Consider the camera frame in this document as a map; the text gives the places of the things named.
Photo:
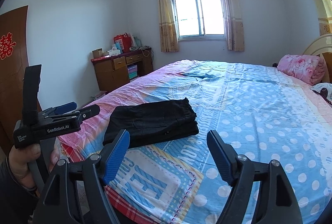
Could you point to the brown wooden door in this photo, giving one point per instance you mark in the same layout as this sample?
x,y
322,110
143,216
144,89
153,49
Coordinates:
x,y
12,74

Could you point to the yellow curtain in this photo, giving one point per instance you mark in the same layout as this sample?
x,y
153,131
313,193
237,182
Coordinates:
x,y
233,25
167,27

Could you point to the pink folded blanket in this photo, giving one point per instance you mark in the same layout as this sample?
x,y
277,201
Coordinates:
x,y
307,68

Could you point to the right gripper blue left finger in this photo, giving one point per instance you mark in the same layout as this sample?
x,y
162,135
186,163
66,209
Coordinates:
x,y
106,163

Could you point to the left forearm dark sleeve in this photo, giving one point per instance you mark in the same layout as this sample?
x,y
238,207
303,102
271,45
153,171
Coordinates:
x,y
17,202

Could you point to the left yellow curtain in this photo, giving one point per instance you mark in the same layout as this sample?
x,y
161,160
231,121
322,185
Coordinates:
x,y
167,27

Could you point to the brown wooden desk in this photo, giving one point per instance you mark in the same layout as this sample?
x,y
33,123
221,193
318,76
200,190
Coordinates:
x,y
112,71

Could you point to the red double happiness sticker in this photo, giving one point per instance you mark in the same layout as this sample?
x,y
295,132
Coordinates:
x,y
6,45

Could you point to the red gift bag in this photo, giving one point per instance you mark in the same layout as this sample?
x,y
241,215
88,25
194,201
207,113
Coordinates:
x,y
125,42

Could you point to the left hand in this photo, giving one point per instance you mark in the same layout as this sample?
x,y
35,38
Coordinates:
x,y
18,163

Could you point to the blue polka dot bedsheet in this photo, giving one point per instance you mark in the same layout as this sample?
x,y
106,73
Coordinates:
x,y
261,112

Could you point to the grey panda pillow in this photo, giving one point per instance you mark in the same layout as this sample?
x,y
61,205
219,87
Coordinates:
x,y
324,89

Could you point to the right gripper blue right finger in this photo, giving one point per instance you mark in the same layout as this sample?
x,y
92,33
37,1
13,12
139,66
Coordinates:
x,y
227,161

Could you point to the small cardboard box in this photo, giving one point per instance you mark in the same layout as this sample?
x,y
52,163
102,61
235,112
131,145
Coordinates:
x,y
97,53

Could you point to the window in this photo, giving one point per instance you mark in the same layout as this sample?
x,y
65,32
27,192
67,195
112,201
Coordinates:
x,y
199,19

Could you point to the black pants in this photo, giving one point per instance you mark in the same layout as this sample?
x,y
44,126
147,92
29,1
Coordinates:
x,y
152,123

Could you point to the right yellow curtain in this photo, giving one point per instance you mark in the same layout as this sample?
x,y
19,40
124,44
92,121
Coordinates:
x,y
233,25

